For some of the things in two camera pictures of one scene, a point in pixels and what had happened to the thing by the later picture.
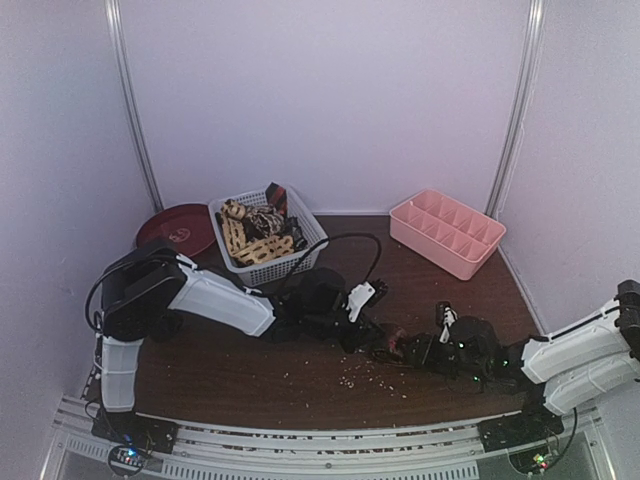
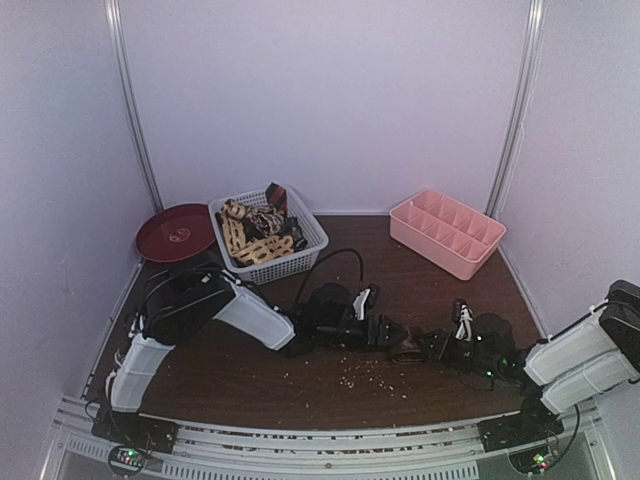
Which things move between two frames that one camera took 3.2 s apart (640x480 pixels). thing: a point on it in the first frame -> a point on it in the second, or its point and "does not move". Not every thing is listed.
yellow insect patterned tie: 252,251 does not move
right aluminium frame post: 535,20 does not move
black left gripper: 363,336 -> 381,332
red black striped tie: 277,197 does not move
